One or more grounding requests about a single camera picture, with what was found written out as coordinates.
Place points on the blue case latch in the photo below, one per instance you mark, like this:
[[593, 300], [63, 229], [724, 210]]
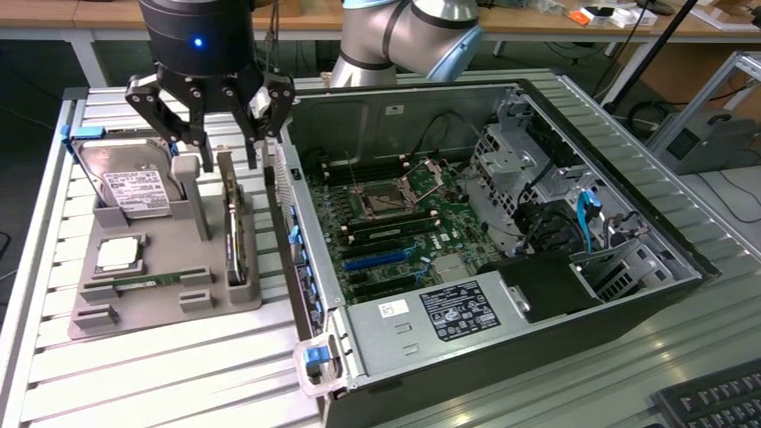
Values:
[[315, 356]]

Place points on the vented silver disk bay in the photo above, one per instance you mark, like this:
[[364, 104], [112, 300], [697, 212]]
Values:
[[624, 276]]

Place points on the aluminium profile frame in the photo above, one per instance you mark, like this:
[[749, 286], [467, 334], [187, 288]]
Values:
[[716, 82]]

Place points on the green RAM stick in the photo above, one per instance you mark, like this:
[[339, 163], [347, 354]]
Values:
[[148, 281]]

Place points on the hard disk drive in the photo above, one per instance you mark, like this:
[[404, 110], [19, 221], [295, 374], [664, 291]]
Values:
[[86, 132]]

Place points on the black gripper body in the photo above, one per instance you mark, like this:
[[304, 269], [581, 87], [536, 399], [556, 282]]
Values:
[[196, 27]]

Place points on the grey parts rack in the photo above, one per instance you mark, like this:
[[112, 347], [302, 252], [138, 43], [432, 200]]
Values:
[[167, 307]]

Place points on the orange and white box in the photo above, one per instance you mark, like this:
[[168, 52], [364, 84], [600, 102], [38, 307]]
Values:
[[577, 17]]

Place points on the black plastic shroud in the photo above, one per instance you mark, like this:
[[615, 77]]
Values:
[[541, 290]]

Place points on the dark RAM stick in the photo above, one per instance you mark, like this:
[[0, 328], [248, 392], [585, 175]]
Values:
[[392, 232]]

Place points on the grey power supply unit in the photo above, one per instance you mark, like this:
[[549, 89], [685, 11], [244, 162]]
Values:
[[392, 339]]

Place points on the black expansion slot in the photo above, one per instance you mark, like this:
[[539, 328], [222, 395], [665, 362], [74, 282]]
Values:
[[387, 287], [371, 252]]

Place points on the black RAM slot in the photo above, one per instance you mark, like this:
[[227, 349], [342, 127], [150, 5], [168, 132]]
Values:
[[367, 170], [387, 216], [363, 161], [388, 219], [370, 175], [364, 166]]

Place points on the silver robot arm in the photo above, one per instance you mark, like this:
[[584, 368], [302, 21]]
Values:
[[416, 35]]

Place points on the green motherboard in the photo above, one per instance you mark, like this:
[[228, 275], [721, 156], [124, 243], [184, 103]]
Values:
[[470, 232]]

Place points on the silver disk bay cage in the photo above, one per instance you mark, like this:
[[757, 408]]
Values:
[[511, 153]]

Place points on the silver chipset heatsink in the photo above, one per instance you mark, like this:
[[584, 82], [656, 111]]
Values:
[[454, 267]]

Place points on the silver CPU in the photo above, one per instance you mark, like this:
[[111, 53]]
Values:
[[119, 254]]

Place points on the wooden desk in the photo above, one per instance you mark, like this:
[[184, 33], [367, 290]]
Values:
[[36, 13], [535, 22]]

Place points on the green graphics card with fan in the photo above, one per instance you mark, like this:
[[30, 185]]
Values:
[[238, 232]]

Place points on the CPU socket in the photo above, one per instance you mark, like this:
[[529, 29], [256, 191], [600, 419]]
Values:
[[380, 203]]

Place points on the grey control box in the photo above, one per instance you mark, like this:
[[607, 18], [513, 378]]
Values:
[[708, 142]]

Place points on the brown wooden block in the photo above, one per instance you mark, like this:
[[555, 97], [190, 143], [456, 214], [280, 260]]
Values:
[[737, 5]]

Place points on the white papers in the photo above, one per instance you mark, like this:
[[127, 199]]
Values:
[[725, 20]]

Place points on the silver socket cover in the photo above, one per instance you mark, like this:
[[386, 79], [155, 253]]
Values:
[[431, 164]]

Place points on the black open PC case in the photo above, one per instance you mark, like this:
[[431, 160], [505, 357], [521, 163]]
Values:
[[595, 339]]

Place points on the silver hard disk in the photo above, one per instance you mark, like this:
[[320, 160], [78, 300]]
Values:
[[119, 160]]

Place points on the black tripod pole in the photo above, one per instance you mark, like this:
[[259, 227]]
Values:
[[657, 44]]

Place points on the black keyboard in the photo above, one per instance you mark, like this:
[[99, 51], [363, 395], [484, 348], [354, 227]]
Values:
[[713, 401]]

